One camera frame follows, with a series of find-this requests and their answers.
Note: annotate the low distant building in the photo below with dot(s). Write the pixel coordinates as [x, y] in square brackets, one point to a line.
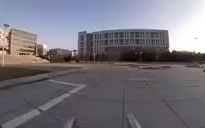
[60, 52]

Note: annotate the brown block building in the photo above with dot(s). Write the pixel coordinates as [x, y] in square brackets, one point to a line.
[23, 41]

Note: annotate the robot's own part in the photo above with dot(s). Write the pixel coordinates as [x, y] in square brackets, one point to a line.
[133, 121]
[69, 122]

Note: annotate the grey kerb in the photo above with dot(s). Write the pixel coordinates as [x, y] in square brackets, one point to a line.
[30, 79]

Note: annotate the row of dark trees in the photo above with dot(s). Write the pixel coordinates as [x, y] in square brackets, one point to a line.
[180, 56]

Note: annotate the lamp pole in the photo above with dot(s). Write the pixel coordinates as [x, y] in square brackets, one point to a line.
[3, 50]

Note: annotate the pale sloped wall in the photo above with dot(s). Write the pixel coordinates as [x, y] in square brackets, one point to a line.
[20, 59]

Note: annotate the small pale building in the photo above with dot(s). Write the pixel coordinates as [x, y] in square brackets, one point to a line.
[42, 50]

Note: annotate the large curved grey building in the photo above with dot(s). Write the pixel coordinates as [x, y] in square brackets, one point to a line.
[130, 41]

